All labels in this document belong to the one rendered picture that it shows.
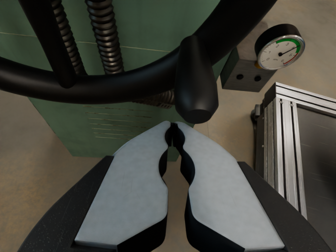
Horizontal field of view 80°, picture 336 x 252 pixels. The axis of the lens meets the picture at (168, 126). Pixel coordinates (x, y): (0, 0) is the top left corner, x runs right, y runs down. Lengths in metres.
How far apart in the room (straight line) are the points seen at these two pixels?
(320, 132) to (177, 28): 0.79
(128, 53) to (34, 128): 0.73
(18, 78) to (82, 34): 0.20
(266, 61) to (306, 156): 0.61
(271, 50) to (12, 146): 0.97
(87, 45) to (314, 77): 1.44
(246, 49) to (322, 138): 0.68
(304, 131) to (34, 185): 1.07
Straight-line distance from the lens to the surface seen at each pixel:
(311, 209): 0.85
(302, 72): 1.60
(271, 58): 0.36
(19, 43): 0.46
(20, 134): 1.06
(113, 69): 0.25
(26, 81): 0.22
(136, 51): 0.40
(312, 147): 0.95
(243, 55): 0.39
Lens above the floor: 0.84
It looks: 60 degrees down
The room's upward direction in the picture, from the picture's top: 15 degrees clockwise
